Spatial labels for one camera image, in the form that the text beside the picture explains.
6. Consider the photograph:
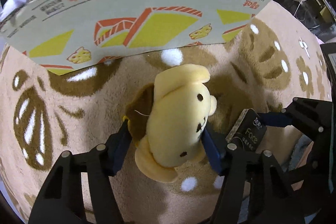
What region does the yellow dog plush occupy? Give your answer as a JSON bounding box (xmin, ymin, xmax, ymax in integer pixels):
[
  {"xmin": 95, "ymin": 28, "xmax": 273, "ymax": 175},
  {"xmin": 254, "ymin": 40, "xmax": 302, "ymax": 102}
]
[{"xmin": 123, "ymin": 64, "xmax": 217, "ymax": 183}]

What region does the black face tissue pack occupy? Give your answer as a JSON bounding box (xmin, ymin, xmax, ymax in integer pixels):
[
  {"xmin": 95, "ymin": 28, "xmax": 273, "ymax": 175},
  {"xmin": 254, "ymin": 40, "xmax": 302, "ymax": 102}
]
[{"xmin": 226, "ymin": 109, "xmax": 266, "ymax": 152}]

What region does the cardboard box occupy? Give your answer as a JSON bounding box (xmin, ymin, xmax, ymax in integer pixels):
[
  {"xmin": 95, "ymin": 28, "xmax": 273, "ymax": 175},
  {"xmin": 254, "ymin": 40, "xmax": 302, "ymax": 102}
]
[{"xmin": 1, "ymin": 0, "xmax": 271, "ymax": 75}]

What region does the brown patterned blanket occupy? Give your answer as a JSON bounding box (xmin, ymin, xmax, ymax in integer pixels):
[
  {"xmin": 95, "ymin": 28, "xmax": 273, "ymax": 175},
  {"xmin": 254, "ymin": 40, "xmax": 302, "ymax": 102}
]
[{"xmin": 1, "ymin": 2, "xmax": 331, "ymax": 223}]

